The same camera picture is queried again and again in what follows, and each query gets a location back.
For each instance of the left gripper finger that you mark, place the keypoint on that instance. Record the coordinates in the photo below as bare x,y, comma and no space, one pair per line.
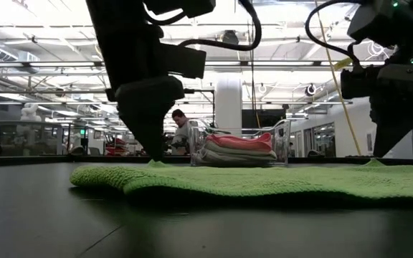
149,125

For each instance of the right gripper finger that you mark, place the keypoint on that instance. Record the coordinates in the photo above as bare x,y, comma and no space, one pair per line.
393,132

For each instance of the pink microfiber towel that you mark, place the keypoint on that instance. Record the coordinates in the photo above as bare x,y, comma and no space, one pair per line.
242,142

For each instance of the clear plastic bin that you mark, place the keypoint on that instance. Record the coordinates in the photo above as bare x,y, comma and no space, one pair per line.
282,143

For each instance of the green microfiber towel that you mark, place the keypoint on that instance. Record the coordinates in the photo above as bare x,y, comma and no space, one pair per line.
264,181

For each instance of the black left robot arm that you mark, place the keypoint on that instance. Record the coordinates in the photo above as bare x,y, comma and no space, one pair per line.
120,36

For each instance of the person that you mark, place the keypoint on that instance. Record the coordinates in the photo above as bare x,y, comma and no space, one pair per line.
181,132

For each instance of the white round pillar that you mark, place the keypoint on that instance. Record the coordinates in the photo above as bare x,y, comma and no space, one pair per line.
228,100

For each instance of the long ceiling light strip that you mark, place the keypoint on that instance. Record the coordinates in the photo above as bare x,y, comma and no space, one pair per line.
48,63

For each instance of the black cabinet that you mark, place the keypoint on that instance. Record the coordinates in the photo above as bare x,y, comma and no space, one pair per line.
267,118

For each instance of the white rounded figure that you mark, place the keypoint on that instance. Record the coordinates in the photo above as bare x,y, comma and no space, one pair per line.
30,113

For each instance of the black overhead frame rig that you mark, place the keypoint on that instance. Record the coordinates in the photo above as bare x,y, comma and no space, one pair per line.
206,94

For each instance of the grey glass enclosure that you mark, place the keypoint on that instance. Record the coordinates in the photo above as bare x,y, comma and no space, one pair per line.
13,136

